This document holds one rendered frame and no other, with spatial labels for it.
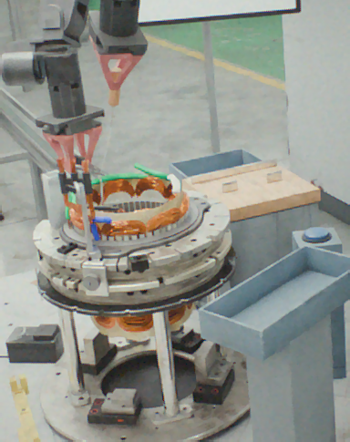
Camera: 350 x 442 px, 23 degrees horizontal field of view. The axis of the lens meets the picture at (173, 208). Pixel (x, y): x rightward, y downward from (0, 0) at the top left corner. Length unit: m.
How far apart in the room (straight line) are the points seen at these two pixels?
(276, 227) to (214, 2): 0.96
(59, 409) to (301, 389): 0.44
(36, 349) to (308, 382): 0.60
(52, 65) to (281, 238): 0.51
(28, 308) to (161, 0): 0.94
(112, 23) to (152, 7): 1.14
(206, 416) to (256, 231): 0.34
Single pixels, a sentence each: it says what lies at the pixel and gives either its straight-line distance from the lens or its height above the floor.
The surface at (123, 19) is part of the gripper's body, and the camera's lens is 1.25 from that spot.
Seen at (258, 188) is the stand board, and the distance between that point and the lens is 1.60.
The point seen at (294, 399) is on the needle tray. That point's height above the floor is 0.91.
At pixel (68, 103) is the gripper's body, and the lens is 1.44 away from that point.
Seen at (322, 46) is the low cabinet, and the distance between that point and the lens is 4.03.
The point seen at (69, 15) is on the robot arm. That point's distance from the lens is 1.43.
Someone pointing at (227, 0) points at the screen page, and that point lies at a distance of 2.38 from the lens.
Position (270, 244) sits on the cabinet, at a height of 0.98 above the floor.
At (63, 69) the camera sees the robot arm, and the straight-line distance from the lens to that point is 1.43.
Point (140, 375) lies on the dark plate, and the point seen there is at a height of 0.78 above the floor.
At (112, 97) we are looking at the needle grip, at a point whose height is 1.31.
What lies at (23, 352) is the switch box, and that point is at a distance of 1.69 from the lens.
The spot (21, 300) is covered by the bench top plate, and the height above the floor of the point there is 0.78.
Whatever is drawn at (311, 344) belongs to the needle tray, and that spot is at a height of 0.98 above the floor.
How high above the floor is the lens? 1.62
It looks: 21 degrees down
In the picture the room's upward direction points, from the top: 6 degrees counter-clockwise
